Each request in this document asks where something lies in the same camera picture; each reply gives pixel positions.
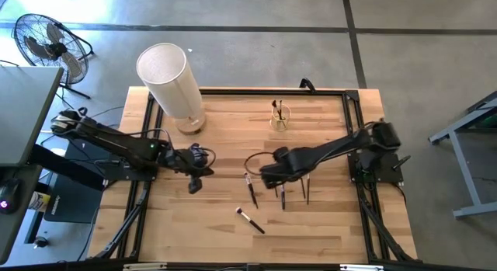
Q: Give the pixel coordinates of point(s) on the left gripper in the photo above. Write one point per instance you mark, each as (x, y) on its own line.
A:
(186, 160)

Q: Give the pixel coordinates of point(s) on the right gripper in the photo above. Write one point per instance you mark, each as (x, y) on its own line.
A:
(285, 168)

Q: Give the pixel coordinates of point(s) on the black-bristle makeup brush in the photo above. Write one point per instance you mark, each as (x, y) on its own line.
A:
(275, 105)

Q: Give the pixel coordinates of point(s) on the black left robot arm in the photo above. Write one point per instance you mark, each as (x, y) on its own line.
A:
(116, 143)

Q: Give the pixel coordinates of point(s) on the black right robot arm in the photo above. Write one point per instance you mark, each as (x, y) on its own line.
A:
(330, 148)

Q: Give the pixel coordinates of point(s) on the white-bristle makeup brush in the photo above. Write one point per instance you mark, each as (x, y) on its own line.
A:
(283, 197)

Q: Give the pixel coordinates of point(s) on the large fluffy powder brush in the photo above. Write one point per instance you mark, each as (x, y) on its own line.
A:
(250, 221)

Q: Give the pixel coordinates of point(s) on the clear glass cup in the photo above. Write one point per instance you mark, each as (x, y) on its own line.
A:
(275, 125)

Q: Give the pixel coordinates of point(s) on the white cylinder shade table lamp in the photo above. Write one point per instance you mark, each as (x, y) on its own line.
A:
(171, 80)

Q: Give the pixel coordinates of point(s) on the black rig crossbar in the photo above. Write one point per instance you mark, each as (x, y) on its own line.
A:
(233, 268)

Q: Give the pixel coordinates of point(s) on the black clamp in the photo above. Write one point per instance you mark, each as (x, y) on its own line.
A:
(307, 84)

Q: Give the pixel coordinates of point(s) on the black computer case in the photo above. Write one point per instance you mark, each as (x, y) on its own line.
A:
(74, 201)

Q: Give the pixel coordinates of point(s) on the black diagonal beam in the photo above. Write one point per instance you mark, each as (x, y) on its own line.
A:
(58, 164)

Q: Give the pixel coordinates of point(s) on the yellow labelled box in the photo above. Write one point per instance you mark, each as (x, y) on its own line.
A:
(39, 201)

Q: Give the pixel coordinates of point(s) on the dark desk surface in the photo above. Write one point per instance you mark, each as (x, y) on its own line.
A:
(29, 178)

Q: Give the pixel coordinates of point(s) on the black caster wheel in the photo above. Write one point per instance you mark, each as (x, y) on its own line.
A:
(40, 242)

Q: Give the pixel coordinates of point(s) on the grey desk panel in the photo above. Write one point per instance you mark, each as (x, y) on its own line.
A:
(23, 115)

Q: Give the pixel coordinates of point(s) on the black floor fan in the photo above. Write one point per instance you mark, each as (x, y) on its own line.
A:
(50, 49)

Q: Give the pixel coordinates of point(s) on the black computer mouse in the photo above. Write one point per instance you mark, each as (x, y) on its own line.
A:
(8, 195)

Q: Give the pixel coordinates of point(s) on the grey metal cart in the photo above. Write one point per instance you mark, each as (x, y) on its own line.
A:
(462, 146)

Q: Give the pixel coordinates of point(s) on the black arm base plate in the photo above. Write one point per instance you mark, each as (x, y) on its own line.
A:
(124, 177)
(384, 177)

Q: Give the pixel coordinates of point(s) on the black aluminium extrusion frame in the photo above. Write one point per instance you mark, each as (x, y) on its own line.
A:
(272, 92)

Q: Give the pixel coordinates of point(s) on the silver metal bracket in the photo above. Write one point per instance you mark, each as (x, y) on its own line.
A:
(144, 266)
(362, 267)

